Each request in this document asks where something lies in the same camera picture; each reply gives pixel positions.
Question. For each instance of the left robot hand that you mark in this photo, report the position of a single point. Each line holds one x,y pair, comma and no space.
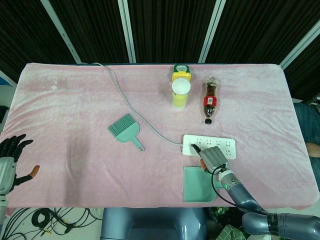
10,160

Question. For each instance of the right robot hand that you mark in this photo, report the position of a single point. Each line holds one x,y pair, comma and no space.
213,158

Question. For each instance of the white power strip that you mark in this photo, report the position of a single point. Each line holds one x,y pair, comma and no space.
220,145

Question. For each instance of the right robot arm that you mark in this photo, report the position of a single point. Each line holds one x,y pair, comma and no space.
260,212

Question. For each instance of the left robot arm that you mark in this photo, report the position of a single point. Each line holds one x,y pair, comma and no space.
2,207

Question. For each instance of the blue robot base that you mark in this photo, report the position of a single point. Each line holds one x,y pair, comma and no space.
153,223

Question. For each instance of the teal plastic dustpan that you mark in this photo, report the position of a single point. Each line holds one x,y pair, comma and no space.
196,185

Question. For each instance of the cola bottle with red label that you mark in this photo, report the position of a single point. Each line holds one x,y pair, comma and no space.
210,100

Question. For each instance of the yellow canister with white lid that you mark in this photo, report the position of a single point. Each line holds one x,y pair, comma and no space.
180,93

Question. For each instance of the pink table cloth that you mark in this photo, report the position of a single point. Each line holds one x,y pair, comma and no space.
100,160

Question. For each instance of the yellow box with green label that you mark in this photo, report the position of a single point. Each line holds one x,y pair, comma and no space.
181,72

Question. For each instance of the teal plastic brush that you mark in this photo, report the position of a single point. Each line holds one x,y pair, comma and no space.
125,130

